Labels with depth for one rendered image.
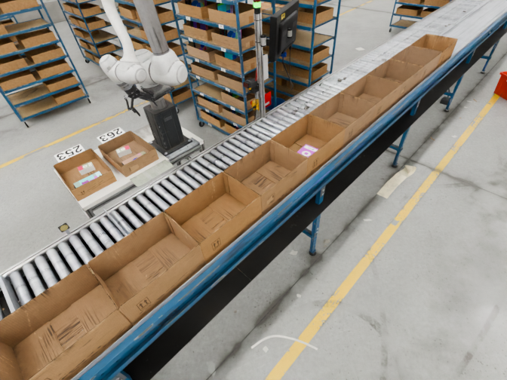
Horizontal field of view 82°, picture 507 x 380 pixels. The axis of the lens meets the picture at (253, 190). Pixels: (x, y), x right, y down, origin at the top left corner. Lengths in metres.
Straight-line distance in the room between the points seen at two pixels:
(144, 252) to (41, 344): 0.52
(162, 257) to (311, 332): 1.19
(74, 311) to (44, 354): 0.18
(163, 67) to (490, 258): 2.76
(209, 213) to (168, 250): 0.30
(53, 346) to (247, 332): 1.18
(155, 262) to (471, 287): 2.22
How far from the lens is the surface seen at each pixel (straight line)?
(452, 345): 2.47
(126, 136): 2.61
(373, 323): 2.34
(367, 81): 2.71
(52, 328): 1.58
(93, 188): 2.25
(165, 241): 1.59
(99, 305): 1.53
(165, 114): 2.27
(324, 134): 2.07
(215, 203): 1.68
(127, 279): 1.53
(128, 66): 1.84
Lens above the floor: 2.10
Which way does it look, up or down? 45 degrees down
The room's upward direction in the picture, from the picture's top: 5 degrees counter-clockwise
